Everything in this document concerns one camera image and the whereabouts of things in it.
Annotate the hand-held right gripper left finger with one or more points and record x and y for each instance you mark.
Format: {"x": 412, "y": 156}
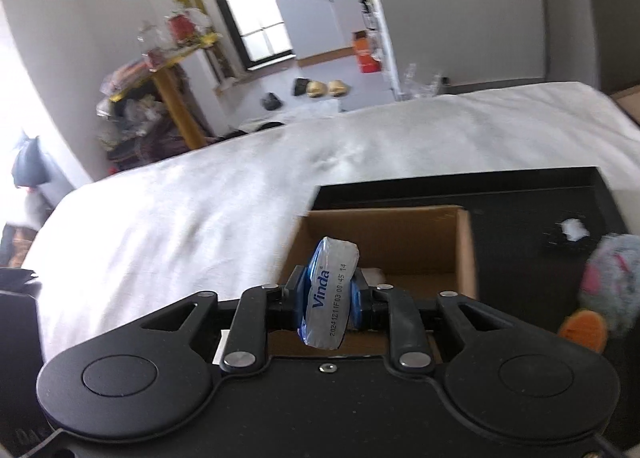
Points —
{"x": 303, "y": 290}

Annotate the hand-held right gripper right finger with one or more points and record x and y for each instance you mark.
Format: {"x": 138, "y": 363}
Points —
{"x": 356, "y": 299}

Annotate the blue white tissue packet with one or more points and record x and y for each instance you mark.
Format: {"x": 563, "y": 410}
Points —
{"x": 330, "y": 288}

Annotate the cardboard box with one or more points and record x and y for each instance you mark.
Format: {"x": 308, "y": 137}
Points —
{"x": 400, "y": 238}

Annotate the black tray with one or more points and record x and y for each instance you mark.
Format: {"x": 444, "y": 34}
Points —
{"x": 510, "y": 238}

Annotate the small white soft toy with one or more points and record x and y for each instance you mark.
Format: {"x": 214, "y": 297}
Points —
{"x": 573, "y": 229}

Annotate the burger toy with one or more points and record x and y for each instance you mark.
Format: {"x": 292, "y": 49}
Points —
{"x": 582, "y": 330}

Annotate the grey fluffy plush toy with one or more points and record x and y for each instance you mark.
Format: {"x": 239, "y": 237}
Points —
{"x": 615, "y": 278}

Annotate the white floor mat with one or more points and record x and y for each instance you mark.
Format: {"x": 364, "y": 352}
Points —
{"x": 315, "y": 110}

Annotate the black slipper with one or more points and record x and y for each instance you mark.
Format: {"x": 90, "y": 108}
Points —
{"x": 300, "y": 86}
{"x": 271, "y": 101}

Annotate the beige slipper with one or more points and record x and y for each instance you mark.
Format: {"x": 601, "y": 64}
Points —
{"x": 316, "y": 87}
{"x": 337, "y": 87}

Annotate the clear plastic bag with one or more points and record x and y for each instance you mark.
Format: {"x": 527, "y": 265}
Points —
{"x": 422, "y": 87}

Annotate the yellow round table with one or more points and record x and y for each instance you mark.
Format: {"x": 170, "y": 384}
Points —
{"x": 172, "y": 102}

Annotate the orange carton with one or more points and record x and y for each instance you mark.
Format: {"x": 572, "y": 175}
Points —
{"x": 367, "y": 52}

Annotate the white kitchen cabinet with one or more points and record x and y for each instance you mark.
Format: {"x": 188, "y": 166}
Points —
{"x": 320, "y": 22}

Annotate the small red can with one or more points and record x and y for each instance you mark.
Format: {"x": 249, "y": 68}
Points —
{"x": 155, "y": 58}

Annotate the red jar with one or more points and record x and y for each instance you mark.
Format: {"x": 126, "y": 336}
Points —
{"x": 180, "y": 26}

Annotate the clear glass jar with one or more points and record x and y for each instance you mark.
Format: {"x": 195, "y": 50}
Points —
{"x": 148, "y": 35}

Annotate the dark hanging bag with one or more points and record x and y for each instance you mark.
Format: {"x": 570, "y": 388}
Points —
{"x": 31, "y": 162}

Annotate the grey board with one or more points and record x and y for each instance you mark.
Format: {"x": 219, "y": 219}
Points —
{"x": 615, "y": 27}

